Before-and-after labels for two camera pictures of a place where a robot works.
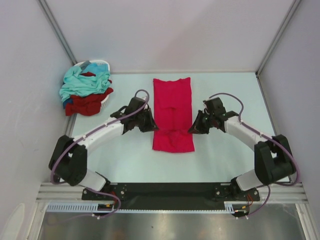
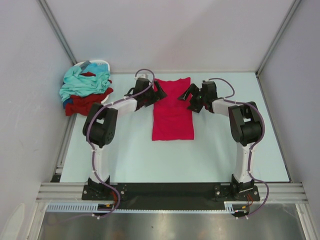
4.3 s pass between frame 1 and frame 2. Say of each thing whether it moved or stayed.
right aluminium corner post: stayed
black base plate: stayed
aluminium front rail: stayed
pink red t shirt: moved
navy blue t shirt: stayed
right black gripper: moved
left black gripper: moved
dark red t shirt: stayed
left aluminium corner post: stayed
